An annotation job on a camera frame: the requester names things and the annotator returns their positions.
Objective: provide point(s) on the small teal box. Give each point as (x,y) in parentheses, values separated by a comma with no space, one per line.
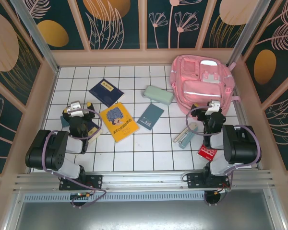
(63,123)

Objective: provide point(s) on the thick navy book yellow label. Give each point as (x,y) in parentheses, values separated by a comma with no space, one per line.
(94,130)

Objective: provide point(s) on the pink backpack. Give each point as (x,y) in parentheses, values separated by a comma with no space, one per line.
(201,88)

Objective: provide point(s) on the thin navy book yellow label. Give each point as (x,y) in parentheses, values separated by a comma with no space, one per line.
(106,92)

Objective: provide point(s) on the red card pack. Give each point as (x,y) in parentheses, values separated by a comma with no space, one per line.
(207,152)

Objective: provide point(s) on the mint green pencil case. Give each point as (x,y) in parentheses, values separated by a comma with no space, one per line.
(158,94)

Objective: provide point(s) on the teal notebook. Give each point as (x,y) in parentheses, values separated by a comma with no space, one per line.
(150,116)

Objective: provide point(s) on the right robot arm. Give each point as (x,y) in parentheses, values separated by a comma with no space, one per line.
(242,146)

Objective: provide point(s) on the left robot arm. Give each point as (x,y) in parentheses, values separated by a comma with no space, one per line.
(50,148)

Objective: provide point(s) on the yellow power connector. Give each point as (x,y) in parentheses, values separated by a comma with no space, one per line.
(222,190)

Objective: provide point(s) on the small green circuit board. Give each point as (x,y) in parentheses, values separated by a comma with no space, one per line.
(80,195)

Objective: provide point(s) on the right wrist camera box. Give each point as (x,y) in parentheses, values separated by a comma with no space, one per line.
(212,109)

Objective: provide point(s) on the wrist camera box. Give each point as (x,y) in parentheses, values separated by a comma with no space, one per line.
(212,109)
(75,107)

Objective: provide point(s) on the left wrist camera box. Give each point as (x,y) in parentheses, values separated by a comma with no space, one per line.
(75,107)

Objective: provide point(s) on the aluminium side rail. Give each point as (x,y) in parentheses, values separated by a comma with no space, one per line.
(238,107)

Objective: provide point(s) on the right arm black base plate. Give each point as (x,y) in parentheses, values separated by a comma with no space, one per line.
(194,180)

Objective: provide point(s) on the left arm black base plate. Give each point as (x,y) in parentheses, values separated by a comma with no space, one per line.
(96,182)

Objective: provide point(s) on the aluminium frame post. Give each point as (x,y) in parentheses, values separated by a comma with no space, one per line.
(244,36)
(39,38)

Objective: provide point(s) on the aluminium mounting rail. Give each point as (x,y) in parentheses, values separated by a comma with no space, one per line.
(144,179)

